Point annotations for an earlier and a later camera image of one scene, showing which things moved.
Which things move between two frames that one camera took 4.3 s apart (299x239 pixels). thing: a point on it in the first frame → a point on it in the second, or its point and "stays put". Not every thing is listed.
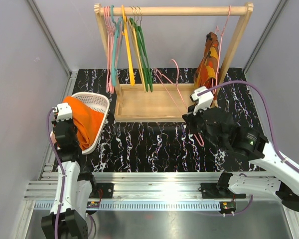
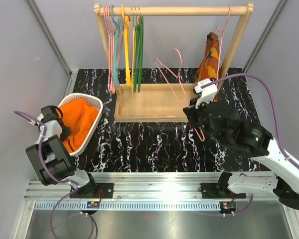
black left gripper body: [71, 123] → [64, 134]
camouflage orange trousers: [207, 72] stays put
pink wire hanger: [202, 142] → [172, 87]
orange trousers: [87, 120] stays put
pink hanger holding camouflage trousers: [221, 34] stays put
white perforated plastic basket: [99, 102] → [96, 102]
